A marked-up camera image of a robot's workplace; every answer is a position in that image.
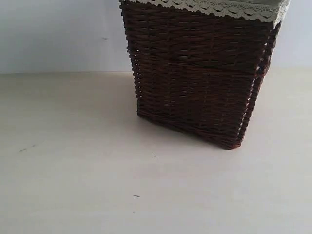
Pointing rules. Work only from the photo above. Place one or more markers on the dark brown wicker basket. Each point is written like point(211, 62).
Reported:
point(197, 72)

